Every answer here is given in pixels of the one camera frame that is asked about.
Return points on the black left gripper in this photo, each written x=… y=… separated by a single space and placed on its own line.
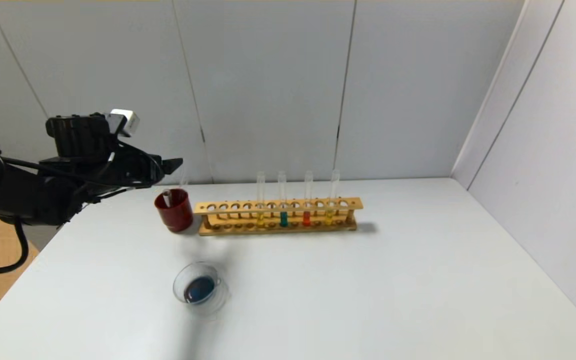
x=158 y=169

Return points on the blue pigment test tube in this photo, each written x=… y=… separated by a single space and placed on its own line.
x=283 y=219
x=184 y=179

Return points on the red pigment test tube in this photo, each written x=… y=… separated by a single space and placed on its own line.
x=306 y=218
x=167 y=198

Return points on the yellow pigment test tube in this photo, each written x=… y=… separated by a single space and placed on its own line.
x=260 y=219
x=329 y=217

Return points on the wooden test tube rack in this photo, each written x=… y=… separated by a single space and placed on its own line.
x=278 y=205

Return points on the dark red cup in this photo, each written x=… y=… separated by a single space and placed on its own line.
x=175 y=215

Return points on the clear glass dish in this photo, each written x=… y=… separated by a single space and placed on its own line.
x=200 y=292

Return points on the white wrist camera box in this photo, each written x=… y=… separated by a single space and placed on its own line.
x=127 y=121

